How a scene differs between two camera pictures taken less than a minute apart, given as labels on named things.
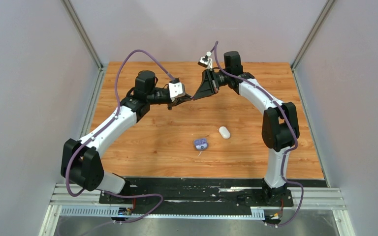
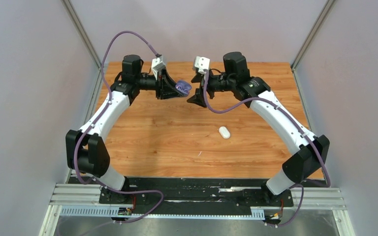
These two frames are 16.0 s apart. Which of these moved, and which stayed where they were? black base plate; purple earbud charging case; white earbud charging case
Moved: purple earbud charging case
Stayed: white earbud charging case; black base plate
